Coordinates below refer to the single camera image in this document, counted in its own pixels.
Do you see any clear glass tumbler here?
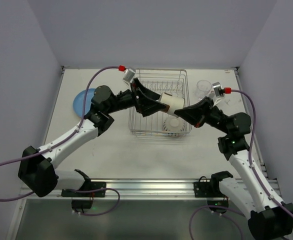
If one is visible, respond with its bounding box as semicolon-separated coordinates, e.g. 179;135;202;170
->
194;79;212;100

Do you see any brown and white cup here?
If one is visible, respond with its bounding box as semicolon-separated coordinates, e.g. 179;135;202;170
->
158;92;185;117

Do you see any white blue-striped bowl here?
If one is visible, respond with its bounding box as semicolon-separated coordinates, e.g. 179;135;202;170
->
163;115;185;133

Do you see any blue plate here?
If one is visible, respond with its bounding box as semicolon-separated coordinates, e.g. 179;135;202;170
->
72;88;96;118

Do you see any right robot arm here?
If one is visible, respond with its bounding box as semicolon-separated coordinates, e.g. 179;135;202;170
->
174;97;293;240

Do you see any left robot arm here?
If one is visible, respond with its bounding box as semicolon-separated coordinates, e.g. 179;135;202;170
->
18;78;169;197

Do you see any metal wire dish rack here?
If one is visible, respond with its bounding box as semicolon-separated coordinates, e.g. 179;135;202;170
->
128;68;192;137

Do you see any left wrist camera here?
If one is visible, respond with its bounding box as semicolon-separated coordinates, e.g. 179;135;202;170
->
118;65;136;85

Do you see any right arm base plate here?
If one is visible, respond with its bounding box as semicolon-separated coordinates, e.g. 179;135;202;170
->
193;171;234;198

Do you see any aluminium mounting rail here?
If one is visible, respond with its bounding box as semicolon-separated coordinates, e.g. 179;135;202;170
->
17;177;283;200

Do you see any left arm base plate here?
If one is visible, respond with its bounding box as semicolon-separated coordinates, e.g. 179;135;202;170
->
55;169;107;198

